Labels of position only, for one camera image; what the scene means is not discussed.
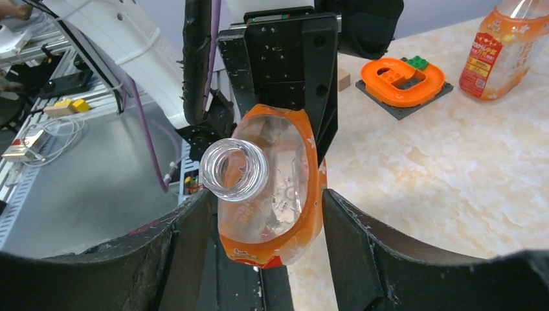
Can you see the yellow block on shelf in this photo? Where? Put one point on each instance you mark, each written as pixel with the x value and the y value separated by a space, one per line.
pixel 79 105

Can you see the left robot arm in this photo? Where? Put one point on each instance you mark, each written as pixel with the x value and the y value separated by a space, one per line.
pixel 124 31

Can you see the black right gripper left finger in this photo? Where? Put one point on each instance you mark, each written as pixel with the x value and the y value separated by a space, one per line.
pixel 155 267

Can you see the small wooden cube left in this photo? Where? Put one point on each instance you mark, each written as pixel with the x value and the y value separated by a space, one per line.
pixel 343 80

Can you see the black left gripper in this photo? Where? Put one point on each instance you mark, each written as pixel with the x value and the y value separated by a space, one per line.
pixel 285 61

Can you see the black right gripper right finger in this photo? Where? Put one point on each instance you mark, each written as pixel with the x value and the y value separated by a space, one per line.
pixel 377 267

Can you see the orange tea bottle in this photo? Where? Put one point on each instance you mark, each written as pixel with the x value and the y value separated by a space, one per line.
pixel 268 180
pixel 506 44

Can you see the orange ring toy on plate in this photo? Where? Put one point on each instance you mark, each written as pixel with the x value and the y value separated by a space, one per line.
pixel 402 86

